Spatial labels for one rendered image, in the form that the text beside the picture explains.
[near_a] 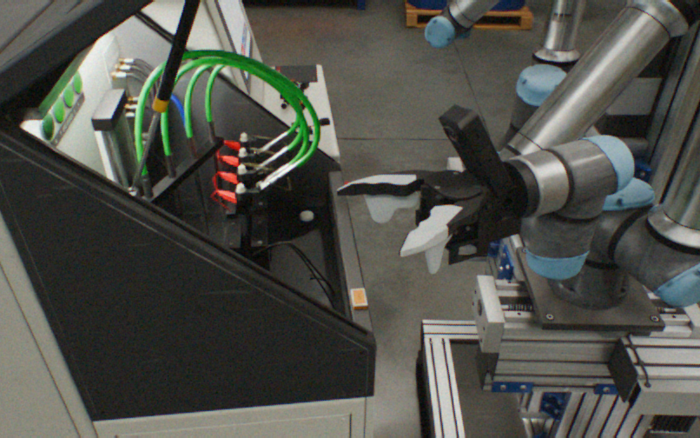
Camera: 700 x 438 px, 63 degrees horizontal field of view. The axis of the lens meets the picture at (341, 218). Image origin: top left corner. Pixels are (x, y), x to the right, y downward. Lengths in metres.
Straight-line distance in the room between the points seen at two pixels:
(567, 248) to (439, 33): 0.84
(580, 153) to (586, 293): 0.47
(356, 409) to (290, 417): 0.14
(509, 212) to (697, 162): 0.34
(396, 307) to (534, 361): 1.36
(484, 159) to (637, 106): 0.69
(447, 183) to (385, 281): 2.06
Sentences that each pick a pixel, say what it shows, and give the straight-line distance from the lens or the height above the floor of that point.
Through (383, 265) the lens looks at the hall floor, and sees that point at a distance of 2.77.
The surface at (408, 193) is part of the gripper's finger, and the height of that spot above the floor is 1.45.
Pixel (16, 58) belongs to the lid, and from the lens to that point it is 0.83.
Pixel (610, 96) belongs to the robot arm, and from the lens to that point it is 0.89.
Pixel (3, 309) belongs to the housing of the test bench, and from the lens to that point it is 1.12.
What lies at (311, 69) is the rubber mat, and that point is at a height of 0.98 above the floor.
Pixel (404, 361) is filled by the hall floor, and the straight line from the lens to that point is 2.36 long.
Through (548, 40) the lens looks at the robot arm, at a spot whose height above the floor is 1.32.
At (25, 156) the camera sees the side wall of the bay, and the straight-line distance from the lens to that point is 0.92.
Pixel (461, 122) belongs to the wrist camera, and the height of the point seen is 1.54.
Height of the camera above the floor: 1.81
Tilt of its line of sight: 36 degrees down
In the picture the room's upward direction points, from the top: straight up
